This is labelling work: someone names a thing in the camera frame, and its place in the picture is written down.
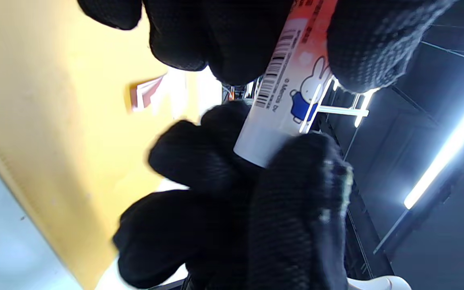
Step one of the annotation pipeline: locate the white lined label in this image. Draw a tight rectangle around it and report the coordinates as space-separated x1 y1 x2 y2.
151 68 200 121

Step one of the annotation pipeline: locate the person's left hand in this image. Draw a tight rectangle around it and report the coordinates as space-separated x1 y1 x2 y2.
77 0 454 92

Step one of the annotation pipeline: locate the black and white hand controller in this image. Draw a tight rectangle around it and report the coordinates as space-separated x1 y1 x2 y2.
347 276 412 290

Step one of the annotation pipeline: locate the yellow L-shaped folder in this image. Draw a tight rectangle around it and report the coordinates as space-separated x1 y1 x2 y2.
0 0 224 290

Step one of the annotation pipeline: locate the red and white glue stick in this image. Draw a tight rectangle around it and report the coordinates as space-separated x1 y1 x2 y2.
234 0 339 168

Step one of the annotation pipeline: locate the ceiling light strip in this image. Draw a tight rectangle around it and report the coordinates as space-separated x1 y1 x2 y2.
403 81 464 210
300 77 377 133

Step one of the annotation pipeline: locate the person's right hand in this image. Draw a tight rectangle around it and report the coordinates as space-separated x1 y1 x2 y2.
113 101 353 290

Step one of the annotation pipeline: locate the pink sticky note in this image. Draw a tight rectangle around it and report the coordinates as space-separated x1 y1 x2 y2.
129 75 166 113

